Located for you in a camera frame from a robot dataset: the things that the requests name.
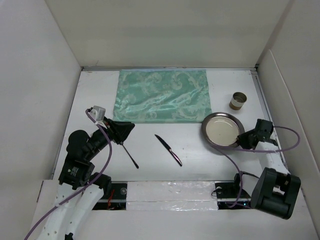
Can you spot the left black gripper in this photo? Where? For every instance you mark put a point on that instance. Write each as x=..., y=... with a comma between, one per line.
x=119, y=130

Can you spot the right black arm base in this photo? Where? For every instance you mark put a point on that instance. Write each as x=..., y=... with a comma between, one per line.
x=226, y=192

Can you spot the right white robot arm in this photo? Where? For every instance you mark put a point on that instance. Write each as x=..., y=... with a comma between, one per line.
x=275, y=193

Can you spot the round plate with dark rim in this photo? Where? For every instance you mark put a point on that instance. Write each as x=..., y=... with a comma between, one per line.
x=221, y=129

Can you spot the green patterned cloth placemat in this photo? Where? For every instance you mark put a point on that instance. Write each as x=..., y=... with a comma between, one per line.
x=162, y=96

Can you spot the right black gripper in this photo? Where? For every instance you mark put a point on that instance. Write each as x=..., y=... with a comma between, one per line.
x=242, y=137

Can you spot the black handled table knife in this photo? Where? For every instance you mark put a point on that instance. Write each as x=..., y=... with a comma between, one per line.
x=169, y=149

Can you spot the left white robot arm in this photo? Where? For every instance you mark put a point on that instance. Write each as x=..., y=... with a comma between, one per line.
x=80, y=188

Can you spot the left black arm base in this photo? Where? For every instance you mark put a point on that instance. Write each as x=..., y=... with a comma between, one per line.
x=115, y=200

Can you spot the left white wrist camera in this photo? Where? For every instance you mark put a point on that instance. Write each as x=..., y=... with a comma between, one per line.
x=96, y=113

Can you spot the aluminium table edge rail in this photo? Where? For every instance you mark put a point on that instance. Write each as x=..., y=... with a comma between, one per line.
x=266, y=112

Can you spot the metal cup with white band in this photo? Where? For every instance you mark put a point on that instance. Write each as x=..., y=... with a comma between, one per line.
x=237, y=101

